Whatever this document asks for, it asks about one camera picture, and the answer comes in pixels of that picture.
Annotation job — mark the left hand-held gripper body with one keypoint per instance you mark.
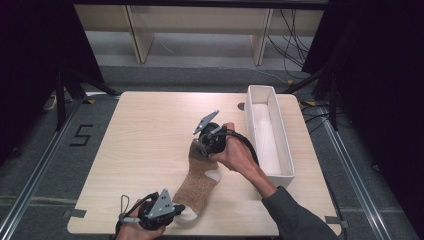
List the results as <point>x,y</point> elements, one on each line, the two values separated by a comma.
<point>160,208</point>

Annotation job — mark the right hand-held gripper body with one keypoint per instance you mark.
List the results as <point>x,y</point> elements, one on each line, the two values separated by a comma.
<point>213,140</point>

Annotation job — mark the brown and white sock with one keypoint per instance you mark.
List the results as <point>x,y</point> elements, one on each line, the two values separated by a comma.
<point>196,180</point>

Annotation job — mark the white rectangular box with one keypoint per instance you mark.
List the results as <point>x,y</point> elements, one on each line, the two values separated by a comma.
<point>266,143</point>

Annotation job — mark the person's right hand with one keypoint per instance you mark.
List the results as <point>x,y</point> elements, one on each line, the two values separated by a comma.
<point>238,153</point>

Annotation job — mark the person's left hand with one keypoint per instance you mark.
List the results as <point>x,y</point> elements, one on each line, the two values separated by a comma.
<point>133,231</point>

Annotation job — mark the grey tape piece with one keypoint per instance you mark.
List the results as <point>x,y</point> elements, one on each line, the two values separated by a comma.
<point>75,213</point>
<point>336,221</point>

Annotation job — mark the black tape floor mark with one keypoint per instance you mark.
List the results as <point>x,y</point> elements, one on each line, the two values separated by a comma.
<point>81,135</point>

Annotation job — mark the beige wooden shelf unit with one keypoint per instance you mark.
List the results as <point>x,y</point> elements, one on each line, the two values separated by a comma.
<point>200,18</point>

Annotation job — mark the black metal stand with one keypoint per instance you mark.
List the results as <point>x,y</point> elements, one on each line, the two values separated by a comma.
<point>60,100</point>
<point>333,100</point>

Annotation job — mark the black curtain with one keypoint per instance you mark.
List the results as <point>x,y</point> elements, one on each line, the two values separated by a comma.
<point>30,66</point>
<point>383,83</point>

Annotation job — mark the metal floor rail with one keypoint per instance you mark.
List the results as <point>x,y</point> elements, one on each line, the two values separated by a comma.
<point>350,173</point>
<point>36,166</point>

